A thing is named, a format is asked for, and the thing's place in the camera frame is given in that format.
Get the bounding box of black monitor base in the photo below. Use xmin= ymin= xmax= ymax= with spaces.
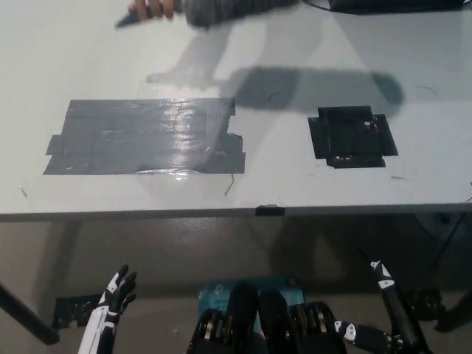
xmin=329 ymin=0 xmax=472 ymax=16

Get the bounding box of black tape square mark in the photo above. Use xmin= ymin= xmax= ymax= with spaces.
xmin=307 ymin=105 xmax=400 ymax=170

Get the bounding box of grey upright table leg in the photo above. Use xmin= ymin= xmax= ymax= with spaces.
xmin=46 ymin=220 xmax=84 ymax=302

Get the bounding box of clear glossy tape sheet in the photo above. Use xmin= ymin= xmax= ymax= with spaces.
xmin=135 ymin=77 xmax=237 ymax=184

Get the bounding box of grey fluffy duster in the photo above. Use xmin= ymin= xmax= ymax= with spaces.
xmin=114 ymin=0 xmax=300 ymax=30

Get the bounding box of person's bare hand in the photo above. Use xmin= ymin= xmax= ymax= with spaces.
xmin=128 ymin=0 xmax=176 ymax=21

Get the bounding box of grey duct tape patch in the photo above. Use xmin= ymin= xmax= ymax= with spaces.
xmin=42 ymin=97 xmax=247 ymax=176

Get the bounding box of black slanted table leg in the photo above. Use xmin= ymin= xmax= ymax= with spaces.
xmin=0 ymin=282 xmax=60 ymax=346
xmin=433 ymin=283 xmax=472 ymax=333

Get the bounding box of black robot body teal top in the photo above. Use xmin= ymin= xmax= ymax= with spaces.
xmin=187 ymin=275 xmax=348 ymax=354

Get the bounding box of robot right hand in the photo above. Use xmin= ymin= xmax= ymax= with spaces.
xmin=333 ymin=260 xmax=433 ymax=354

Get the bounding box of small black tape strip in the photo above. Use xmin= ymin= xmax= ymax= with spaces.
xmin=254 ymin=203 xmax=286 ymax=217

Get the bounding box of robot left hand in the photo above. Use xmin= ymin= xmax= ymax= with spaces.
xmin=75 ymin=263 xmax=138 ymax=354

